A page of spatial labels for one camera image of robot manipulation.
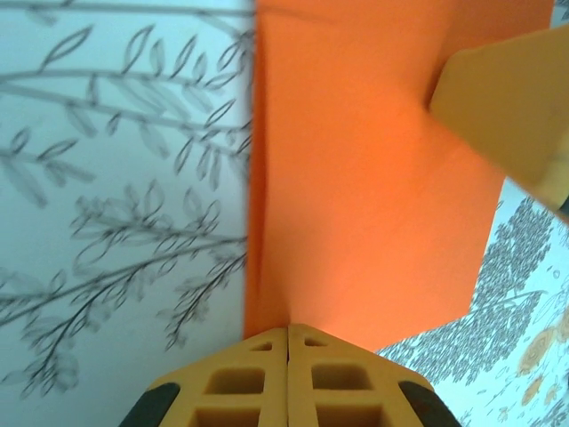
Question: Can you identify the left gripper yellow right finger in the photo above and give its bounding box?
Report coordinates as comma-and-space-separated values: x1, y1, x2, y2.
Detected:
287, 323, 455, 427

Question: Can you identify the floral print tablecloth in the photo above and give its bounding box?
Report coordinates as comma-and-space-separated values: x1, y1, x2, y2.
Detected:
0, 0, 569, 427

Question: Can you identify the orange cloth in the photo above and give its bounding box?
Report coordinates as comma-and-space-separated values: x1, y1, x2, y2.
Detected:
242, 0, 556, 353

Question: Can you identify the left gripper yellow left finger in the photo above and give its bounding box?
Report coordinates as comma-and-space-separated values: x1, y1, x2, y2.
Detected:
122, 326, 290, 427

